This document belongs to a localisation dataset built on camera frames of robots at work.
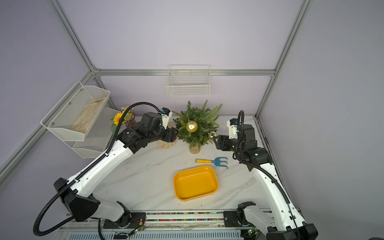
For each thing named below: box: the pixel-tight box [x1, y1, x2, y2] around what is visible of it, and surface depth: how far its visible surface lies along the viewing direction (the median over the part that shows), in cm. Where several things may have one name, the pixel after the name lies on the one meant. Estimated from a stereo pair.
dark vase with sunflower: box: [110, 106, 136, 136], surface depth 88 cm
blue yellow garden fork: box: [195, 157, 229, 169], surface depth 95 cm
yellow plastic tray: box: [173, 165, 220, 202], surface depth 88 cm
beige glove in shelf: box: [69, 96, 107, 134], surface depth 81 cm
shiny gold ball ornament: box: [208, 131, 218, 142], surface depth 78 cm
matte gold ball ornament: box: [186, 120, 198, 133], surface depth 70 cm
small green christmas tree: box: [172, 100, 223, 155], surface depth 76 cm
